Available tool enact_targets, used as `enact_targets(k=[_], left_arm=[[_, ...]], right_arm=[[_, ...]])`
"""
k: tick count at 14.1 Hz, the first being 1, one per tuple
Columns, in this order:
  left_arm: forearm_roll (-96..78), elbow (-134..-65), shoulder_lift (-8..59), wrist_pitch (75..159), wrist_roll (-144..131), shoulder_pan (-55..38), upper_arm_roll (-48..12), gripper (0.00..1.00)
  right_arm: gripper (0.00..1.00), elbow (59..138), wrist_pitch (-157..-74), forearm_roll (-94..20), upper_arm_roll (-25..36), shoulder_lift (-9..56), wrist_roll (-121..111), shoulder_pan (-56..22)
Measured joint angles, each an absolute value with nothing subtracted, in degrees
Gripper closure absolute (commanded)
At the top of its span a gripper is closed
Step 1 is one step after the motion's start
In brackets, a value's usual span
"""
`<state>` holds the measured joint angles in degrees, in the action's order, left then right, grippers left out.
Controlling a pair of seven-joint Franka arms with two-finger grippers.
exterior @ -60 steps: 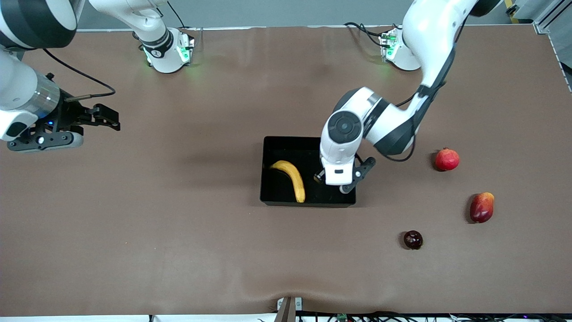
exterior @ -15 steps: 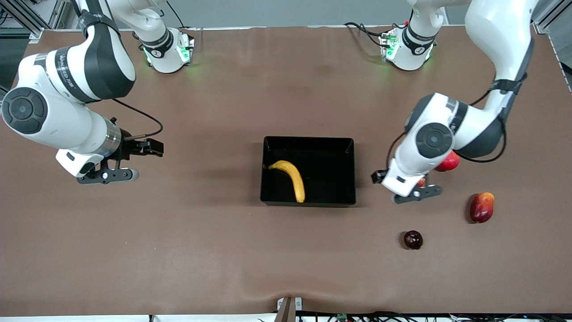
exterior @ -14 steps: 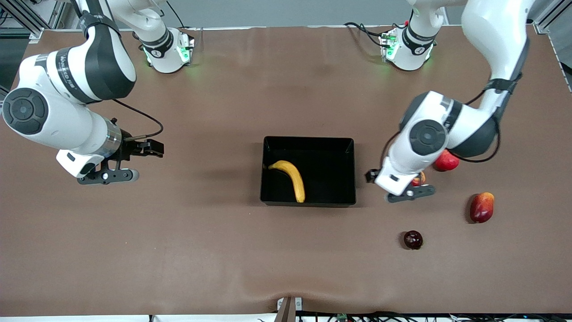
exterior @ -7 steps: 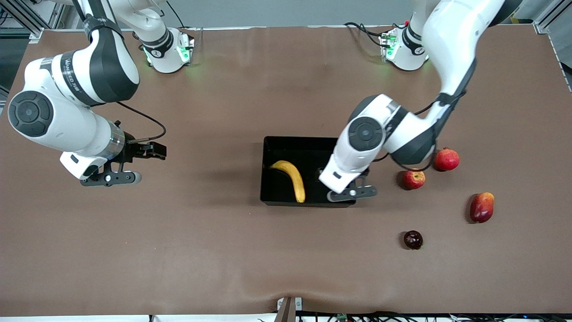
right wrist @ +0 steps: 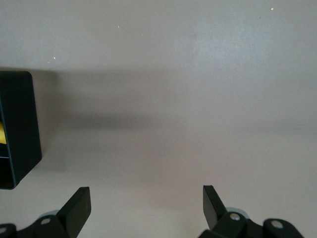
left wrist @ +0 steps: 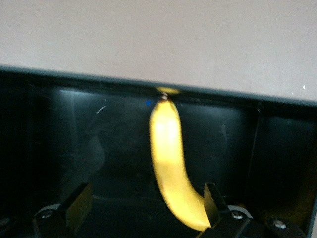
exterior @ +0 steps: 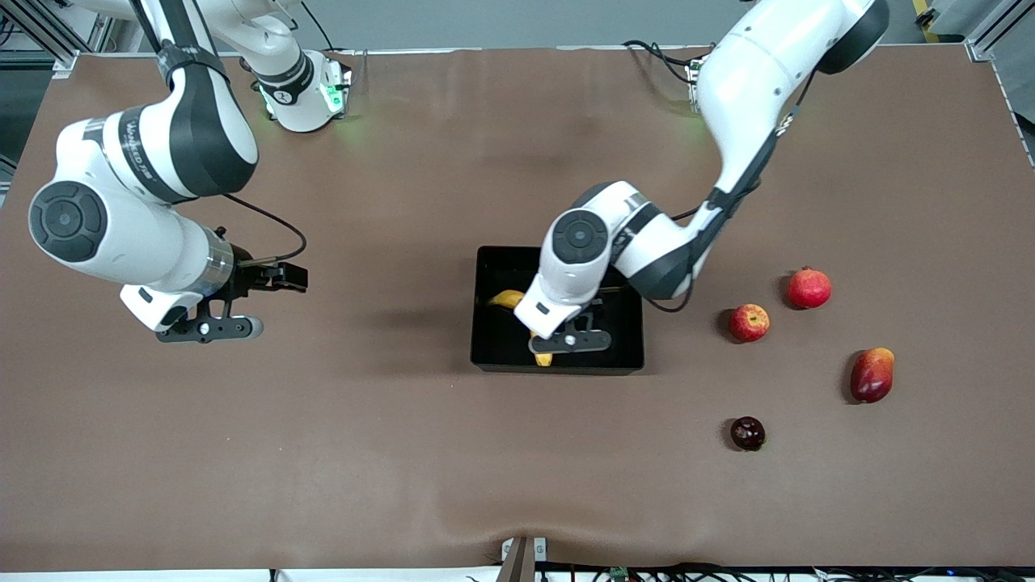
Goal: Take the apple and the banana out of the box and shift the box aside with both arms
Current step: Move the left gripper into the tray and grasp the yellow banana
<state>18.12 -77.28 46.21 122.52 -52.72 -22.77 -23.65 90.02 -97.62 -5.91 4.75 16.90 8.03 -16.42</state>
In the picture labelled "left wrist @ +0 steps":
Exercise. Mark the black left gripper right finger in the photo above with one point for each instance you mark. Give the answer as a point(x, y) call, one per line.
point(223, 220)

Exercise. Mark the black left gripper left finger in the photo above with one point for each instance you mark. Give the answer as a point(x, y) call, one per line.
point(71, 213)

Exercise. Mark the yellow banana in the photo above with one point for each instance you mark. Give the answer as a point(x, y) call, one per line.
point(168, 148)

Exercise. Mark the black plastic box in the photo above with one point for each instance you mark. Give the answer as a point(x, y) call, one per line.
point(49, 124)

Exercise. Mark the brown table mat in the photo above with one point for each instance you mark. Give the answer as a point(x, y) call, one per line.
point(148, 37)

